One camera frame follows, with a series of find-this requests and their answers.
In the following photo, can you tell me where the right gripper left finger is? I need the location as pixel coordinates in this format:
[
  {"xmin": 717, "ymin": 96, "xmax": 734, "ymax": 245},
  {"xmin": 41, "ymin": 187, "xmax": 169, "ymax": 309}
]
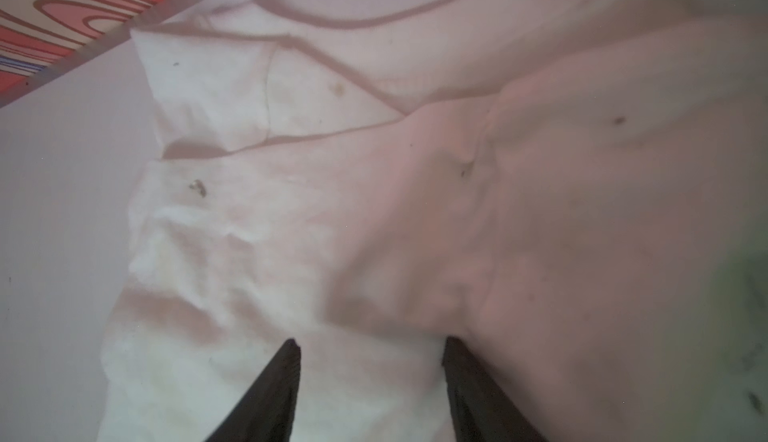
[{"xmin": 206, "ymin": 338, "xmax": 301, "ymax": 442}]

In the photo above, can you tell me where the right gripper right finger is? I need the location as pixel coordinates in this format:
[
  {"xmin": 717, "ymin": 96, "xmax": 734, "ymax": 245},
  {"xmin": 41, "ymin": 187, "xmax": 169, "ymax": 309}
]
[{"xmin": 442, "ymin": 337, "xmax": 546, "ymax": 442}]

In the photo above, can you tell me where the white t shirt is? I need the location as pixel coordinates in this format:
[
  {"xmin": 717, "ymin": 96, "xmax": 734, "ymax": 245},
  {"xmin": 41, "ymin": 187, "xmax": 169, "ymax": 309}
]
[{"xmin": 98, "ymin": 0, "xmax": 767, "ymax": 441}]

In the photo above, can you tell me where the green plastic basket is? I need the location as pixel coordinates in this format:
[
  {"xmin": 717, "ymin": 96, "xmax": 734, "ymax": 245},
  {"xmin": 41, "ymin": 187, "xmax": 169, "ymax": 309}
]
[{"xmin": 698, "ymin": 229, "xmax": 767, "ymax": 441}]

